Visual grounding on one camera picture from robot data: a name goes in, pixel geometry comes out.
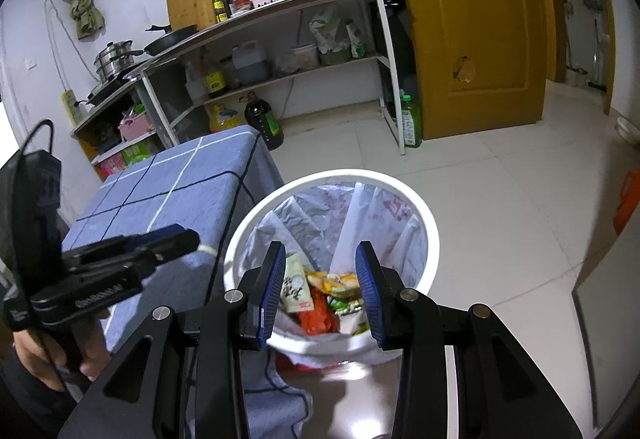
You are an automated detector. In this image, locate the dark oil bottle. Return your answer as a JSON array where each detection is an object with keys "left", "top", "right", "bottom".
[{"left": 244, "top": 92, "right": 284, "bottom": 151}]

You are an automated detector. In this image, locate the green plastic bottle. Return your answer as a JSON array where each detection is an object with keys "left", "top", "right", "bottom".
[{"left": 400, "top": 94, "right": 423, "bottom": 148}]

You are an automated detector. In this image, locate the blue checked tablecloth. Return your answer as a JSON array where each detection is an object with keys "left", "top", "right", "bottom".
[{"left": 62, "top": 124, "right": 313, "bottom": 439}]

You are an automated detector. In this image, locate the white shelf unit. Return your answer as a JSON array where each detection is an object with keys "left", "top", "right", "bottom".
[{"left": 122, "top": 0, "right": 407, "bottom": 155}]

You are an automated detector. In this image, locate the clear plastic tub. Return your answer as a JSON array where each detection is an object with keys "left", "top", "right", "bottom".
[{"left": 291, "top": 43, "right": 320, "bottom": 70}]

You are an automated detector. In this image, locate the translucent jug with dark liquid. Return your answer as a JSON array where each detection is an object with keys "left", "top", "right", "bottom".
[{"left": 231, "top": 42, "right": 269, "bottom": 85}]

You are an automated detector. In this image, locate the steel steamer pot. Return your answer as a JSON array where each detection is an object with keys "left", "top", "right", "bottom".
[{"left": 94, "top": 39, "right": 146, "bottom": 81}]

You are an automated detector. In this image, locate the yellow wooden door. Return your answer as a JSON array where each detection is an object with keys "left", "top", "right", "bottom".
[{"left": 382, "top": 0, "right": 546, "bottom": 141}]

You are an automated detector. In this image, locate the small wooden shelf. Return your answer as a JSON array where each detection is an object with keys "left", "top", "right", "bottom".
[{"left": 70, "top": 89, "right": 171, "bottom": 182}]

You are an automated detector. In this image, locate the black induction cooker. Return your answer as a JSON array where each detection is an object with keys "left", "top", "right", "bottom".
[{"left": 87, "top": 69, "right": 146, "bottom": 102}]

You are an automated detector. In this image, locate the person's left hand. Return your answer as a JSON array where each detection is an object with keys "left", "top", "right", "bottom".
[{"left": 12, "top": 309, "right": 113, "bottom": 382}]

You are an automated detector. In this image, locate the black frying pan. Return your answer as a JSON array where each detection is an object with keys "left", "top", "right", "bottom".
[{"left": 145, "top": 23, "right": 199, "bottom": 56}]

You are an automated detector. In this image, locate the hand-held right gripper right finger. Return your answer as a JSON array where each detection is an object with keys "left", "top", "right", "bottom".
[{"left": 354, "top": 240, "right": 583, "bottom": 439}]

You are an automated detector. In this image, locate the yellow cooking oil bottle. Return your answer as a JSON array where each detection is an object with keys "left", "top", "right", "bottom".
[{"left": 209, "top": 102, "right": 242, "bottom": 134}]

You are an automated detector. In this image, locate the box of colourful packets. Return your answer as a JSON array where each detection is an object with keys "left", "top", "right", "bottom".
[{"left": 100, "top": 142, "right": 156, "bottom": 177}]

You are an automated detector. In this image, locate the yellow label soy sauce bottle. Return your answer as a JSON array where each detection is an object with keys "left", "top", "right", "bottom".
[{"left": 200, "top": 48, "right": 228, "bottom": 98}]

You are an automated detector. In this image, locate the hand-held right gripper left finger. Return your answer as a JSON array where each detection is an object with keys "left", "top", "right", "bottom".
[{"left": 57, "top": 240, "right": 288, "bottom": 439}]

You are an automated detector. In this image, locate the white bowl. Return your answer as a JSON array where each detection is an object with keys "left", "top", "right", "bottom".
[{"left": 616, "top": 116, "right": 640, "bottom": 142}]

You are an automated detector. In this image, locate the green printed wrapper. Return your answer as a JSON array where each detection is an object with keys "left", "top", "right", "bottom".
[{"left": 327, "top": 296, "right": 368, "bottom": 320}]

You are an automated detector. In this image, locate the plastic bag of groceries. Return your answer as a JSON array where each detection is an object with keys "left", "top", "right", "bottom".
[{"left": 309, "top": 9, "right": 368, "bottom": 66}]

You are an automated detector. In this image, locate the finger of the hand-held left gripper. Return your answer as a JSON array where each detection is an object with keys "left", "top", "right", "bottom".
[
  {"left": 75, "top": 229, "right": 201, "bottom": 291},
  {"left": 62, "top": 225, "right": 189, "bottom": 271}
]

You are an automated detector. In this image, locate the clear plastic bin liner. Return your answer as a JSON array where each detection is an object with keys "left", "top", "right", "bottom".
[{"left": 237, "top": 182, "right": 428, "bottom": 370}]

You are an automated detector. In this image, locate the white spray bottle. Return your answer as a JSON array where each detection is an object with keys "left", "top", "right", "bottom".
[{"left": 184, "top": 59, "right": 208, "bottom": 102}]

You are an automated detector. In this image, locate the black cable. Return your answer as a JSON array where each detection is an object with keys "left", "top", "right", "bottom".
[{"left": 20, "top": 119, "right": 55, "bottom": 161}]

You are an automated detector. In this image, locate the yellow power strip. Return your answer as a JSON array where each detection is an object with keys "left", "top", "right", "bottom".
[{"left": 61, "top": 89, "right": 83, "bottom": 124}]

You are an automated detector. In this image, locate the person's left forearm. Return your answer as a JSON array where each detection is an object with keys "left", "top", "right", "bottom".
[{"left": 0, "top": 344, "right": 78, "bottom": 439}]

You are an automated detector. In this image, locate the pink basket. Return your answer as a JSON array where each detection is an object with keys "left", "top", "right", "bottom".
[{"left": 118, "top": 112, "right": 156, "bottom": 141}]

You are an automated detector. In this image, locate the white and green packet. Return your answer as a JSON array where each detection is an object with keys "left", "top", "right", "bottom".
[{"left": 280, "top": 253, "right": 315, "bottom": 315}]

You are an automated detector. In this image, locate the orange plastic object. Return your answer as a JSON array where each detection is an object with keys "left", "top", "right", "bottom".
[{"left": 614, "top": 169, "right": 640, "bottom": 235}]

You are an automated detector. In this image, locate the white round bin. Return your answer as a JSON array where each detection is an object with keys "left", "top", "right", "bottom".
[{"left": 223, "top": 169, "right": 441, "bottom": 370}]

